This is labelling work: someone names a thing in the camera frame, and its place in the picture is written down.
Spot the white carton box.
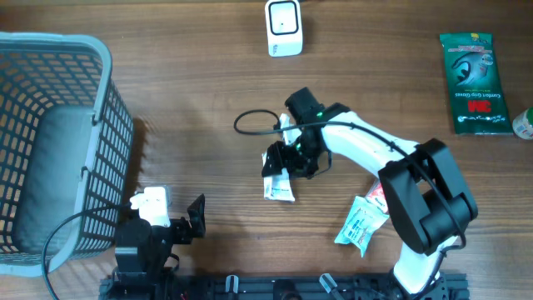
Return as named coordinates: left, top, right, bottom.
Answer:
left=263, top=168, right=296, bottom=203

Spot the mint wet wipes pack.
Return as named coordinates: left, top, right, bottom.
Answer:
left=334, top=196, right=389, bottom=258

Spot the green 3M gloves package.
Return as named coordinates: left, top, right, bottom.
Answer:
left=440, top=32, right=513, bottom=135

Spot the green lid jar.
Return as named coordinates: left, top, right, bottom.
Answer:
left=512, top=107, right=533, bottom=140

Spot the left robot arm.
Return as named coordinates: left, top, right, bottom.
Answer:
left=99, top=195, right=206, bottom=299

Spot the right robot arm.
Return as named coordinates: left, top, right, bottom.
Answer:
left=262, top=87, right=478, bottom=299

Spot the white barcode scanner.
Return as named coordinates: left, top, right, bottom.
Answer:
left=264, top=0, right=303, bottom=58

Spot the grey plastic basket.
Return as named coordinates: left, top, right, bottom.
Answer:
left=1, top=32, right=134, bottom=278

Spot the black right camera cable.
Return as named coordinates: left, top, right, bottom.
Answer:
left=232, top=108, right=467, bottom=293

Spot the black camera cable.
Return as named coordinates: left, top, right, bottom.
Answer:
left=232, top=108, right=467, bottom=293
left=40, top=202, right=132, bottom=300

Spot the black left camera cable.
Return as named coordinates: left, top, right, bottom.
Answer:
left=40, top=202, right=132, bottom=300

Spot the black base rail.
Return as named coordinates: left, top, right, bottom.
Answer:
left=98, top=272, right=471, bottom=300

